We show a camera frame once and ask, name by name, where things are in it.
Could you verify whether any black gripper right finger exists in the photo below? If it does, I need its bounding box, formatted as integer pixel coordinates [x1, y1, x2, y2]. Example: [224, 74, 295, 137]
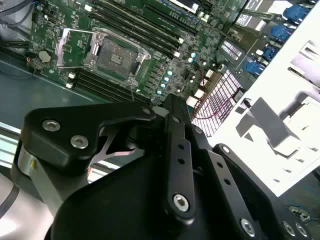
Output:
[184, 96, 314, 240]

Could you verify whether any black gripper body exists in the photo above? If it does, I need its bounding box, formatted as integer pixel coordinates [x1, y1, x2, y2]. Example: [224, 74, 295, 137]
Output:
[49, 149, 234, 240]

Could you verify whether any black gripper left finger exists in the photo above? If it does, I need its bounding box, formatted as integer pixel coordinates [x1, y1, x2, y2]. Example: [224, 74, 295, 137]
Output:
[21, 93, 197, 222]

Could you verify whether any metal socket cover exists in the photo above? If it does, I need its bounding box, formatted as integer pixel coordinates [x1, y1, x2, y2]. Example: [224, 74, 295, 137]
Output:
[56, 27, 98, 70]

